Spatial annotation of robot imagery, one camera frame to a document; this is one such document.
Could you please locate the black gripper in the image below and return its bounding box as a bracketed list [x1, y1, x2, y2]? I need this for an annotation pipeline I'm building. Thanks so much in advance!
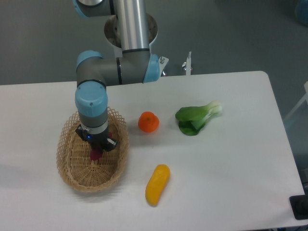
[75, 124, 117, 152]

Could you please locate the purple sweet potato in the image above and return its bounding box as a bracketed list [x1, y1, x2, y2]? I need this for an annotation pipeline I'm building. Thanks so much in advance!
[90, 131, 114, 161]

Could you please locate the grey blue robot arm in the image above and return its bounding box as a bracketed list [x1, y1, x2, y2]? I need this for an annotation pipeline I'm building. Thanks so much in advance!
[73, 0, 163, 153]

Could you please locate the woven wicker basket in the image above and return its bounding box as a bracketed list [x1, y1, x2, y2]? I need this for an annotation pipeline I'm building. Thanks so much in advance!
[56, 108, 129, 193]

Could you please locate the orange tangerine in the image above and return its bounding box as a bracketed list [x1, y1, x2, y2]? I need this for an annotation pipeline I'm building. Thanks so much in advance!
[138, 112, 159, 133]

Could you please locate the yellow mango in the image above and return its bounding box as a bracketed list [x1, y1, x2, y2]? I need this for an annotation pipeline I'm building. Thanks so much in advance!
[145, 164, 170, 207]

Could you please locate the green bok choy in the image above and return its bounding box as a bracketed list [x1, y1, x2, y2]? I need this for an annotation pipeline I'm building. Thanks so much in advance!
[175, 101, 222, 136]

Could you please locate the black device at edge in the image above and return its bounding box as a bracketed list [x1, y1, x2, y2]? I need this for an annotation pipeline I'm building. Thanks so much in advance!
[289, 195, 308, 220]

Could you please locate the white clamp bracket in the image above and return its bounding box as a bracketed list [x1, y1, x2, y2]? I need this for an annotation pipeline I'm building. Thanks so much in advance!
[182, 51, 193, 76]

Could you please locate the white frame right edge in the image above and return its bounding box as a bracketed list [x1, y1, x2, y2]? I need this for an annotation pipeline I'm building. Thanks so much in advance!
[283, 82, 308, 127]

